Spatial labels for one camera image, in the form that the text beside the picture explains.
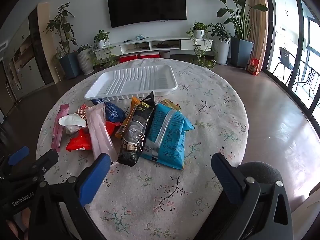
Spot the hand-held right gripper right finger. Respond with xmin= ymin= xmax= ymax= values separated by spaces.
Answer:
xmin=195 ymin=152 xmax=294 ymax=240

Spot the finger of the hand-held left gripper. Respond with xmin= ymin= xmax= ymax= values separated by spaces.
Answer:
xmin=7 ymin=149 xmax=59 ymax=183
xmin=0 ymin=146 xmax=30 ymax=177

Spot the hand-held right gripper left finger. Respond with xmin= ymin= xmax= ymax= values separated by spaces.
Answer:
xmin=24 ymin=152 xmax=112 ymax=240

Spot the pink striped snack packet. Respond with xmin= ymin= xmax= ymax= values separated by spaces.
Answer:
xmin=51 ymin=104 xmax=70 ymax=152

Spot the pale pink long snack packet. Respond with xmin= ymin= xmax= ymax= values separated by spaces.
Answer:
xmin=86 ymin=104 xmax=118 ymax=162

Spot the black snack packet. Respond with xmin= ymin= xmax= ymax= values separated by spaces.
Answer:
xmin=117 ymin=91 xmax=156 ymax=167

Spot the orange snack packet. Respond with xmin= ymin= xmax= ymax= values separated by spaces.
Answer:
xmin=115 ymin=97 xmax=141 ymax=139

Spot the dark blue snack packet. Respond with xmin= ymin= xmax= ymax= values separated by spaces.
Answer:
xmin=90 ymin=98 xmax=126 ymax=124

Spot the light blue snack packet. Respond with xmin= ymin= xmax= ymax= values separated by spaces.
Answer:
xmin=140 ymin=102 xmax=195 ymax=170

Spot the white ribbed plastic tray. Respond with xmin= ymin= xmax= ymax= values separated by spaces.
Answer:
xmin=84 ymin=65 xmax=178 ymax=101

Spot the person's left hand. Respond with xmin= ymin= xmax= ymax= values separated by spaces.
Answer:
xmin=5 ymin=209 xmax=32 ymax=238

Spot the dark grey fabric chair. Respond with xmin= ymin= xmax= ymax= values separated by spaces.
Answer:
xmin=235 ymin=162 xmax=284 ymax=193

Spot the red white patterned snack packet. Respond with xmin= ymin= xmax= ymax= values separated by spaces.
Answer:
xmin=76 ymin=104 xmax=94 ymax=120

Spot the gold snack packet red oval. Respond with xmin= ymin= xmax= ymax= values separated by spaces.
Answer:
xmin=160 ymin=99 xmax=182 ymax=112

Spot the tall plant in blue pot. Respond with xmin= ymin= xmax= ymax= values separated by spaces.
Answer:
xmin=42 ymin=2 xmax=81 ymax=79

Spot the plant in white ribbed pot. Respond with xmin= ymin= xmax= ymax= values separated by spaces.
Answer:
xmin=76 ymin=44 xmax=95 ymax=75

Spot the red gift bag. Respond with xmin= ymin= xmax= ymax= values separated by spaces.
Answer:
xmin=247 ymin=58 xmax=260 ymax=76

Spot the large plant in grey pot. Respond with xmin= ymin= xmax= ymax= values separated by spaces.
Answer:
xmin=202 ymin=0 xmax=269 ymax=68

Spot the plant in tall white pot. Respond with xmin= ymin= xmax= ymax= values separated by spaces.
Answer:
xmin=208 ymin=23 xmax=232 ymax=65

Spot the black balcony chair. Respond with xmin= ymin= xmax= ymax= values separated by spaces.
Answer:
xmin=272 ymin=47 xmax=295 ymax=85

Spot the trailing plant small white pot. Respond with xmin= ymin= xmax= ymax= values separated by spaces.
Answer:
xmin=87 ymin=29 xmax=118 ymax=69

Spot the black balcony table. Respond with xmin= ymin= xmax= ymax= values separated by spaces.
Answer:
xmin=295 ymin=60 xmax=320 ymax=100

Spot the white television cabinet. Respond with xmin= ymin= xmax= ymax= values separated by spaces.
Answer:
xmin=96 ymin=36 xmax=213 ymax=56

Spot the pothos plant in white pot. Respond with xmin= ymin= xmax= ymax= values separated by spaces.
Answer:
xmin=186 ymin=22 xmax=217 ymax=68

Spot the beige curtain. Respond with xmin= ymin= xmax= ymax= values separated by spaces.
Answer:
xmin=246 ymin=0 xmax=269 ymax=72

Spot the wooden wall cabinet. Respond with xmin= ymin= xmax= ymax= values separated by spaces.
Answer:
xmin=0 ymin=2 xmax=54 ymax=100

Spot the black wall television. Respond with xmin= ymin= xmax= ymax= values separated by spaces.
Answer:
xmin=107 ymin=0 xmax=187 ymax=29

